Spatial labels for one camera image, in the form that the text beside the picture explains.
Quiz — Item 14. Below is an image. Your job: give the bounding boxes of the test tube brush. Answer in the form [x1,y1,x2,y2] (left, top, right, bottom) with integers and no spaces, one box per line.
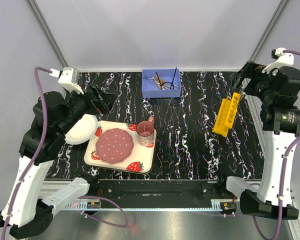
[151,76,171,87]

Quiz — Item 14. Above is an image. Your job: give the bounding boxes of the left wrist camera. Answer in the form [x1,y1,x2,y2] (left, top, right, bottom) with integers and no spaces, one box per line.
[49,67,84,94]

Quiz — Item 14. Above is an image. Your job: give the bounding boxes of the right power connector box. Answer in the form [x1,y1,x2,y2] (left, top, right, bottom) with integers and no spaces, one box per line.
[221,202,237,212]

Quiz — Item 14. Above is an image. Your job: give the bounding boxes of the white paper plate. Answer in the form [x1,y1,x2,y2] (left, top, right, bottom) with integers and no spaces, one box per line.
[65,114,99,145]

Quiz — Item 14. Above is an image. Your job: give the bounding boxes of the left power connector box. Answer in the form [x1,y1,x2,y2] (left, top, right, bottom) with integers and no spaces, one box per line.
[86,200,101,211]

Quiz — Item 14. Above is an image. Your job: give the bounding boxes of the yellow test tube rack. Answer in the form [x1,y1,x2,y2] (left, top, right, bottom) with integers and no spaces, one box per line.
[212,92,241,137]

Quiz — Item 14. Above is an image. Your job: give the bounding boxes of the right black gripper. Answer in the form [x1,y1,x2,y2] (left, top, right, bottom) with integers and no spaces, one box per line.
[230,60,278,104]

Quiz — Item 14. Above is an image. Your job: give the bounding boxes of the strawberry pattern tray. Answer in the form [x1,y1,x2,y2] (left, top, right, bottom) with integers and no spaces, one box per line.
[84,120,155,174]

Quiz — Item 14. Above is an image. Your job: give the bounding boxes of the blue plastic box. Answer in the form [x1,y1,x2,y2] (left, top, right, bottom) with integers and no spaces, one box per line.
[141,68,182,99]

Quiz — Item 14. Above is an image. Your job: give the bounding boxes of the metal crucible tongs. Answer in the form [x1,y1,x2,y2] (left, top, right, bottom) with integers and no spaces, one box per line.
[146,76,179,90]

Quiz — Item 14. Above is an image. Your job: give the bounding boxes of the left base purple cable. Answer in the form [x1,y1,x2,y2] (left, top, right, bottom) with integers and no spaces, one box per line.
[77,196,130,228]

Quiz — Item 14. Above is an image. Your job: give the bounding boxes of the pink dotted plate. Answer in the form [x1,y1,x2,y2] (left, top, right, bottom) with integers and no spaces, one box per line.
[95,128,134,164]

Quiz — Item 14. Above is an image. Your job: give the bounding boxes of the power connector box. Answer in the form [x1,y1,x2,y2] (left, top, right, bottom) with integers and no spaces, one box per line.
[221,202,237,212]
[86,200,101,211]

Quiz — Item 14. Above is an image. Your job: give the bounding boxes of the black wire ring stand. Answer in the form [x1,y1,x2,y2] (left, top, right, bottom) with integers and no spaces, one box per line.
[153,67,178,90]

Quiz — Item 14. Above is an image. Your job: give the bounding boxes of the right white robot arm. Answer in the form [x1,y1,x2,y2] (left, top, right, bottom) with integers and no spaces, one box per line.
[217,61,300,220]

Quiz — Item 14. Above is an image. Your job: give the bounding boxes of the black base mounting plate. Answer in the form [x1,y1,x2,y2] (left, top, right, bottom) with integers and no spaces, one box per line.
[95,179,237,200]

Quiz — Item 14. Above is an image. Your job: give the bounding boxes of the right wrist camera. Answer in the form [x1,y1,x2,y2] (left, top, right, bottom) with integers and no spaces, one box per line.
[262,47,294,75]

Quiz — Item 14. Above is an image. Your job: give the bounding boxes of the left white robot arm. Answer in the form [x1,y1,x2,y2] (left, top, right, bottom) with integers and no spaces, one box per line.
[0,85,118,240]

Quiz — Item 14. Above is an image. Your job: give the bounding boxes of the pink enamel mug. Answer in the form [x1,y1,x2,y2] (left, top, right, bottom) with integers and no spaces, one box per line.
[136,116,155,147]

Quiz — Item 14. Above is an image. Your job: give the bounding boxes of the wooden test tube clamp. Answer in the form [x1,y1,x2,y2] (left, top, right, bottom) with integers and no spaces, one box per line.
[153,78,170,90]

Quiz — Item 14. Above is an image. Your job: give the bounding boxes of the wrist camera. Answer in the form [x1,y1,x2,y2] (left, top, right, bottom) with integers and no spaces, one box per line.
[262,47,294,75]
[49,67,84,94]

